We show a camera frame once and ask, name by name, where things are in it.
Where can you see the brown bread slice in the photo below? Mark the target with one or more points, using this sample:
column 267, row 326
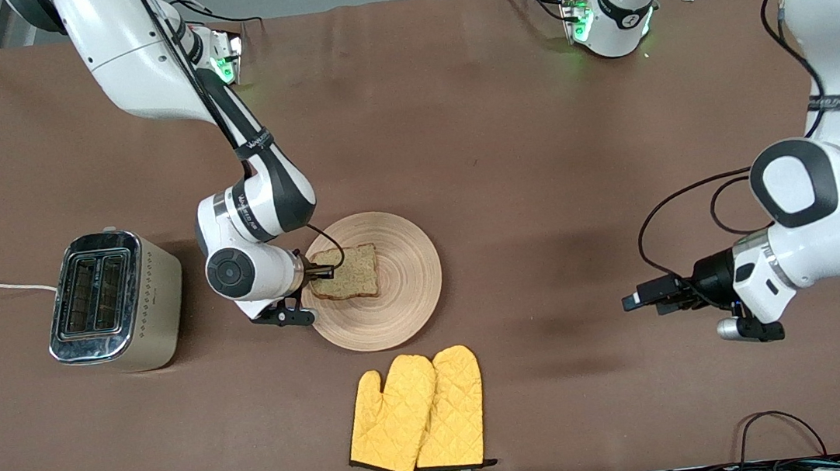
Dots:
column 354, row 274

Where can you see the brown table cover cloth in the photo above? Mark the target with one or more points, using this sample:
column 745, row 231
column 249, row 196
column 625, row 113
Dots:
column 535, row 137

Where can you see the beige chrome two-slot toaster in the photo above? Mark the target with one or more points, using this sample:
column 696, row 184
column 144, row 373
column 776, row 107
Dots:
column 131, row 305

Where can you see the round wooden plate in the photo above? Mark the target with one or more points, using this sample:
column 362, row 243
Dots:
column 403, row 300

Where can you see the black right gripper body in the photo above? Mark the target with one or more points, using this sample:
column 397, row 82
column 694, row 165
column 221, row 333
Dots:
column 307, row 270

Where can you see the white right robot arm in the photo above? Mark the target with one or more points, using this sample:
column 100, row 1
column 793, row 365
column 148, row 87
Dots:
column 136, row 55

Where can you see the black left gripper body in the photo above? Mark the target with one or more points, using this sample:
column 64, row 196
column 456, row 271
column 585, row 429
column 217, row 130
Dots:
column 710, row 276

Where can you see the yellow quilted oven mitt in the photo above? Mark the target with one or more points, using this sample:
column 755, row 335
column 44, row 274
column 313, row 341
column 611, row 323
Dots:
column 454, row 411
column 389, row 426

